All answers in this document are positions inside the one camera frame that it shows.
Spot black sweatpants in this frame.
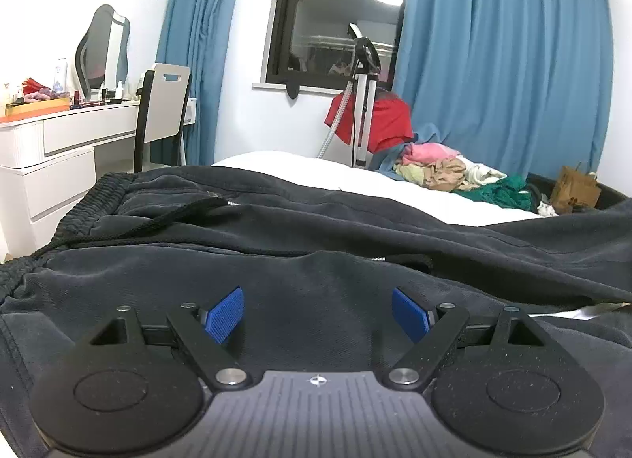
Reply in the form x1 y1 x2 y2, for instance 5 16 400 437
1 167 631 457

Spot pile of colourful clothes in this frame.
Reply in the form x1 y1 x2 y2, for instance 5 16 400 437
369 136 556 217

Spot white dressing table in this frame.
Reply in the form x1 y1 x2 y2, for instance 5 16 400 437
1 102 138 258

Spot red garment on steamer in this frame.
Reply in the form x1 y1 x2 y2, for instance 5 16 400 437
335 89 416 154

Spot pastel rainbow duvet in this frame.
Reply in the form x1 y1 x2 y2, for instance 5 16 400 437
209 152 631 319

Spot white and black chair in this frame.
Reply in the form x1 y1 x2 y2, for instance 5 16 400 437
133 63 192 173

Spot garment steamer stand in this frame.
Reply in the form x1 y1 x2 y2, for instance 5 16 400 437
316 23 381 169

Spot blue curtain right of window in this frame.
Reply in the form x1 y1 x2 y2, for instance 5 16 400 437
394 0 614 177

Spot blue curtain of window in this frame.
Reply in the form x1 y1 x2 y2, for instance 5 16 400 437
394 0 614 177
156 0 236 165

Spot wavy vanity mirror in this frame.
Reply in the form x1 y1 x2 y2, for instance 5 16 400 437
75 4 131 102

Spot blue curtain left of window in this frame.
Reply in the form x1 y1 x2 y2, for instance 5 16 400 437
156 0 236 165

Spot dark window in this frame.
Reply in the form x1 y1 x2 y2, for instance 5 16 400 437
266 0 404 90

